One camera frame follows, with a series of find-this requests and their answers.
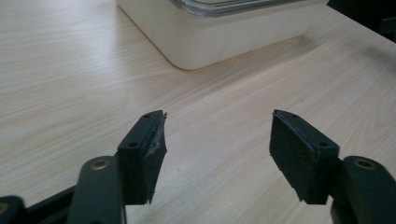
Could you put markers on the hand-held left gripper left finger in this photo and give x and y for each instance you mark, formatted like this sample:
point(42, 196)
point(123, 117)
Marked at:
point(141, 161)

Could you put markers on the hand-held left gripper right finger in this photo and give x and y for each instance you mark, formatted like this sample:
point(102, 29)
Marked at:
point(299, 158)

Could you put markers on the white plastic box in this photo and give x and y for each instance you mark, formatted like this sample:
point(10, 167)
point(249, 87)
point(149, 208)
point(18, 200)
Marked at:
point(218, 34)

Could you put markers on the dark object beyond table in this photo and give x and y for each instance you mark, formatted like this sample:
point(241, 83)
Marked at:
point(370, 17)

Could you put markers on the clear glass container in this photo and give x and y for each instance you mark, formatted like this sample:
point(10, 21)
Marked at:
point(230, 6)

